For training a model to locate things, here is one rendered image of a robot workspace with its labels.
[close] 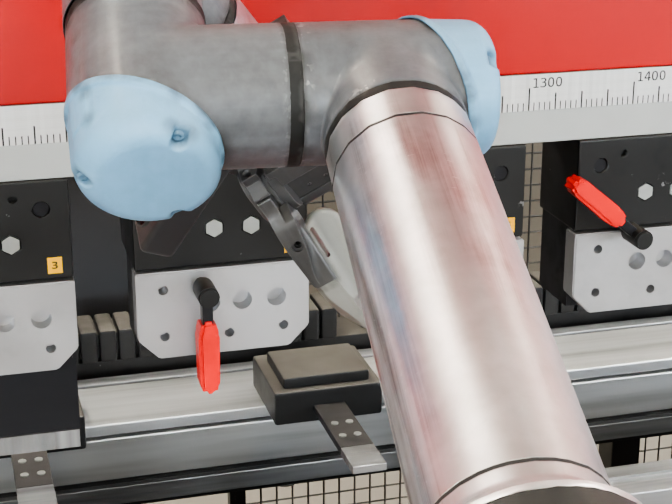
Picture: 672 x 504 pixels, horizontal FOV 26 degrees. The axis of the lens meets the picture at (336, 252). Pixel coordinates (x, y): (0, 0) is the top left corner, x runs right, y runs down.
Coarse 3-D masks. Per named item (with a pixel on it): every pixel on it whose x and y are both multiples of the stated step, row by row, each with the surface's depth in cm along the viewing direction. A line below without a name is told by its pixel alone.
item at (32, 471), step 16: (80, 416) 149; (80, 432) 150; (64, 448) 150; (80, 448) 150; (16, 464) 143; (32, 464) 143; (48, 464) 143; (16, 480) 140; (32, 480) 140; (48, 480) 140; (32, 496) 137; (48, 496) 137
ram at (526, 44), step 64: (0, 0) 112; (256, 0) 118; (320, 0) 119; (384, 0) 121; (448, 0) 122; (512, 0) 124; (576, 0) 125; (640, 0) 127; (0, 64) 114; (64, 64) 115; (512, 64) 125; (576, 64) 127; (640, 64) 129; (512, 128) 127; (576, 128) 129; (640, 128) 131
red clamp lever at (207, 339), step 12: (192, 288) 122; (204, 288) 120; (204, 300) 120; (216, 300) 120; (204, 312) 121; (204, 324) 121; (204, 336) 121; (216, 336) 121; (204, 348) 121; (216, 348) 122; (204, 360) 122; (216, 360) 122; (204, 372) 122; (216, 372) 122; (204, 384) 123; (216, 384) 123
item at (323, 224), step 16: (320, 208) 94; (304, 224) 94; (320, 224) 94; (336, 224) 94; (320, 240) 96; (336, 240) 94; (336, 256) 95; (336, 272) 95; (352, 272) 95; (320, 288) 95; (336, 288) 95; (352, 288) 96; (336, 304) 96; (352, 304) 96; (352, 320) 98
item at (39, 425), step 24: (72, 360) 126; (0, 384) 125; (24, 384) 126; (48, 384) 126; (72, 384) 127; (0, 408) 126; (24, 408) 126; (48, 408) 127; (72, 408) 128; (0, 432) 126; (24, 432) 127; (48, 432) 128; (72, 432) 129
